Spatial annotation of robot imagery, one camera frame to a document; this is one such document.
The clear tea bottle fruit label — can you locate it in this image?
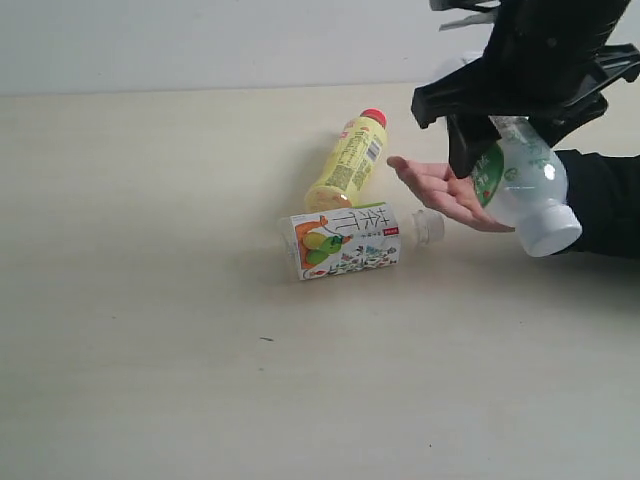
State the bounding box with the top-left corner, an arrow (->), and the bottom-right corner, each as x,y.
278,202 -> 445,281

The open human hand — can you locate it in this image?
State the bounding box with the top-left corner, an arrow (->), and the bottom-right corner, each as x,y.
387,156 -> 513,233

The yellow bottle with red cap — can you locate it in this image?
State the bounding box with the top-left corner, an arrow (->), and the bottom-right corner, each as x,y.
304,108 -> 388,213

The clear bottle green label white cap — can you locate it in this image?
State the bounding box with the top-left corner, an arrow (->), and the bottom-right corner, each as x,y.
471,117 -> 582,257

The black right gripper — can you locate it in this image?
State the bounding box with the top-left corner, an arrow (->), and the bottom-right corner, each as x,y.
411,1 -> 639,178

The black sleeved forearm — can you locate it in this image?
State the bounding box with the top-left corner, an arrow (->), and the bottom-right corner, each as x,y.
557,150 -> 639,260

